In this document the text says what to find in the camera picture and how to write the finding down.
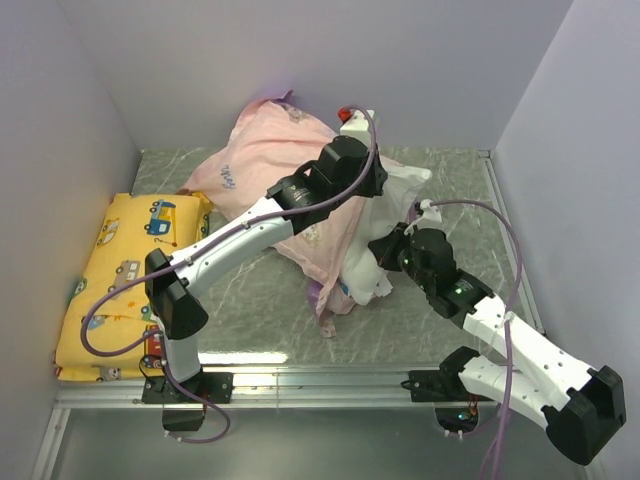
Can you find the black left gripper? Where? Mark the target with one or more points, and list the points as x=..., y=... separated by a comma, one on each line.
x=379, y=177

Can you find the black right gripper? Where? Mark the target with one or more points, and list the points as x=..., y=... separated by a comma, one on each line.
x=386, y=248

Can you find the white pillow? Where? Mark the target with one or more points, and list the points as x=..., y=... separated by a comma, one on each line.
x=362, y=277

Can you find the pink purple pillowcase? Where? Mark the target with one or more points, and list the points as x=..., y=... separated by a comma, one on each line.
x=269, y=141

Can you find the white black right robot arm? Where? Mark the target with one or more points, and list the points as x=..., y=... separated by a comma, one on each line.
x=580, y=408

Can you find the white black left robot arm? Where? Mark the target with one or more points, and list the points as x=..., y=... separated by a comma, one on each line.
x=174, y=283

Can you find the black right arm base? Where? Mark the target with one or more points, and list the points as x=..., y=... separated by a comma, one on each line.
x=457, y=411

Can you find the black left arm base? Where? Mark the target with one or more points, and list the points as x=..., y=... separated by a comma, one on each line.
x=185, y=407

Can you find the yellow cartoon car pillow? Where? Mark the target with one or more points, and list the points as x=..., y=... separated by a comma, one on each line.
x=132, y=227

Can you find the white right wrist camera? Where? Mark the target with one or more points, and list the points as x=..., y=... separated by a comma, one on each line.
x=422, y=215

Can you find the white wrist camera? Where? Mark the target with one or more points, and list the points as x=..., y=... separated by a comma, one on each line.
x=357, y=125
x=422, y=215

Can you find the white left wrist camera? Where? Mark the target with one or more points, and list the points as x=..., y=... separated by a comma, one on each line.
x=357, y=125

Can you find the aluminium frame rail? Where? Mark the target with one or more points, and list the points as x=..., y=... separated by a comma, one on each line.
x=303, y=407

